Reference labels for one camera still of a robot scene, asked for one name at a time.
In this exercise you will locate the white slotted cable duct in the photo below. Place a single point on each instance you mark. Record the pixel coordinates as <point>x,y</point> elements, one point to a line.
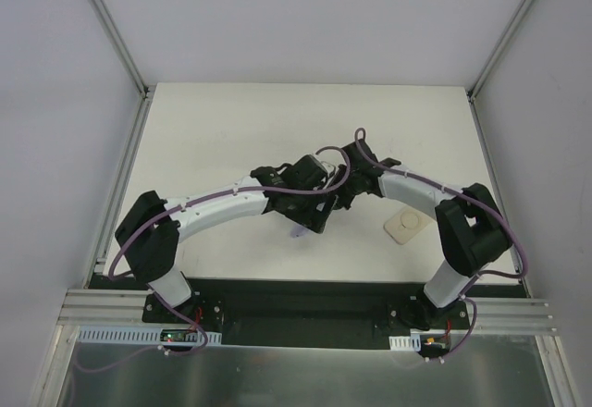
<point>411,343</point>
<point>140,336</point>

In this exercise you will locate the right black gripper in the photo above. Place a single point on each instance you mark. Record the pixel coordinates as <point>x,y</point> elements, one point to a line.
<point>349,190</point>

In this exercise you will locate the aluminium frame post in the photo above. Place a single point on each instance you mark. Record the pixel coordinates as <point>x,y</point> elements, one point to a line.
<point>503,43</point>
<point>113,35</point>

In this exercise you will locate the right white slotted cable duct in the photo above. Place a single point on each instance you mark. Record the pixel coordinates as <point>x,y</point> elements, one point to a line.
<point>411,343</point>

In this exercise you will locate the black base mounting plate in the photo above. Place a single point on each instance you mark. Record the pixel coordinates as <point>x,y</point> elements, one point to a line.
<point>307,314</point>

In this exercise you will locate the beige phone with ring holder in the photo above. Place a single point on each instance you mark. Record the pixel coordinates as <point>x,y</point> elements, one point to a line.
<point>406,224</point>

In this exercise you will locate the left white slotted cable duct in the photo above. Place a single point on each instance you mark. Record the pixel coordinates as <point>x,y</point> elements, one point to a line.
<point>140,336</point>

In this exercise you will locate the lavender phone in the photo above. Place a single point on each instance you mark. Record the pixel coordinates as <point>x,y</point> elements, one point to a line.
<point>299,231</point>

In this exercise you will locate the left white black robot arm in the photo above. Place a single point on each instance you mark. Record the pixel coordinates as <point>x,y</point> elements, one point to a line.
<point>154,227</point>

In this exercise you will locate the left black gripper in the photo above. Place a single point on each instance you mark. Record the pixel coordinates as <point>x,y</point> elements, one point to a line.
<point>319,213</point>

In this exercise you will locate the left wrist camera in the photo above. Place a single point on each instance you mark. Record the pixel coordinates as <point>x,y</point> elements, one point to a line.
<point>330,170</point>

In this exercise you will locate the left aluminium frame post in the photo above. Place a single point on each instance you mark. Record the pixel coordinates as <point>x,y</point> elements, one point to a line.
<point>113,35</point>

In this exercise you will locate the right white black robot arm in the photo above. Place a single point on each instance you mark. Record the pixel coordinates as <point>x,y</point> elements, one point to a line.
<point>471,231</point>

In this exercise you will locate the right aluminium frame post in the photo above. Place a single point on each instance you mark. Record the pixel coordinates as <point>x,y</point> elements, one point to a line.
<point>503,43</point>

